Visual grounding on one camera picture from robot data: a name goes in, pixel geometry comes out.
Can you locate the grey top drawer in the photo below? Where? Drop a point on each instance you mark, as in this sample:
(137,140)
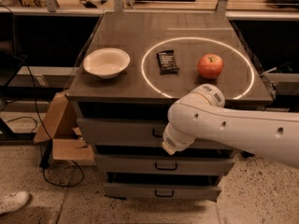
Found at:
(121,124)

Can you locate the grey drawer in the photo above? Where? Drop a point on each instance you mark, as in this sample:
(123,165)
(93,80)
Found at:
(170,187)
(121,124)
(155,160)

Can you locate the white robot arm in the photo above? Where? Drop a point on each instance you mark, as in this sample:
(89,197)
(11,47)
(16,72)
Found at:
(202,114)

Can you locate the grey drawer cabinet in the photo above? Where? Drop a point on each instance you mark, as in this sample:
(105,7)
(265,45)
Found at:
(137,65)

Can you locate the grey middle drawer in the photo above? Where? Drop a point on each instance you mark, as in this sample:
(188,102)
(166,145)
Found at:
(155,160)

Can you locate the grey bottom drawer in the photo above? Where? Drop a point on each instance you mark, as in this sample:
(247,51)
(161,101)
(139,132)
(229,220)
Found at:
(170,187)

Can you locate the black snack bar wrapper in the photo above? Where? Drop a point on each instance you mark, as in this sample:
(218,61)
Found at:
(167,62)

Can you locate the white bowl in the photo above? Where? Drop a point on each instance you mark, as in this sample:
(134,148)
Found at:
(106,63)

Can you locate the red apple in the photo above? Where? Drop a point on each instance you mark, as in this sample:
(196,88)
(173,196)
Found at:
(210,66)

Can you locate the brown cardboard box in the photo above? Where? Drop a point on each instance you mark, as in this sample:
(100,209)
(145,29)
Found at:
(59,128)

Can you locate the white sneaker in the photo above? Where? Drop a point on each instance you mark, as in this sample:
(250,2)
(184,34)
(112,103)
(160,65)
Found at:
(13,202)

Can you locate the black top drawer handle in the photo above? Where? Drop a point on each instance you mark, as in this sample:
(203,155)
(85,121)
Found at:
(157,133)

